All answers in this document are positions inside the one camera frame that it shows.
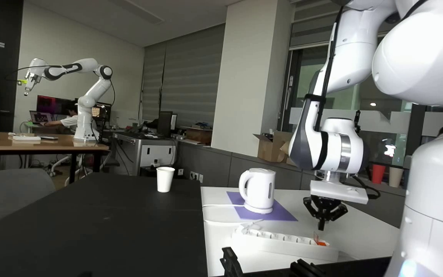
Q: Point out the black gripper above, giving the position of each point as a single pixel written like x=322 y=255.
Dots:
x=325 y=209

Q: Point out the white power strip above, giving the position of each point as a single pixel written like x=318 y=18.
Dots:
x=256 y=238

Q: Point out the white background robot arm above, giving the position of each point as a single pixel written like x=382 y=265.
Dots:
x=90 y=80

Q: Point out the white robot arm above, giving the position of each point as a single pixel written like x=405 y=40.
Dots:
x=398 y=43

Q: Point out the purple mat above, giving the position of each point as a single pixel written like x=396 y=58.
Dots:
x=276 y=212

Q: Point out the red cup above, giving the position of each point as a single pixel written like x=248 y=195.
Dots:
x=378 y=172

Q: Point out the white electric kettle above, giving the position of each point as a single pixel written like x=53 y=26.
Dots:
x=256 y=186

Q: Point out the cardboard box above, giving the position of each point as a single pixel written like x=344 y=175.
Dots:
x=275 y=146

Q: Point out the beige cup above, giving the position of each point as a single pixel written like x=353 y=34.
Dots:
x=396 y=177

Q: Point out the black clamp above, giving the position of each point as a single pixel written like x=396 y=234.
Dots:
x=230 y=263

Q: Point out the white paper cup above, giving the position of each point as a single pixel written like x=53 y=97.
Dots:
x=165 y=175

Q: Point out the grey cabinet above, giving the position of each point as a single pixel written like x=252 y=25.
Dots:
x=138 y=155

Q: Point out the computer monitor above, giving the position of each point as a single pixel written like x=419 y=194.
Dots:
x=56 y=106

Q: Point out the wooden table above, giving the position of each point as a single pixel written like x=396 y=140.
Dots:
x=61 y=143

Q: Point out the grey chair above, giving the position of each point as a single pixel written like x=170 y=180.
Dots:
x=21 y=188

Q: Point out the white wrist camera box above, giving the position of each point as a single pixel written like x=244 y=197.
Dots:
x=339 y=191

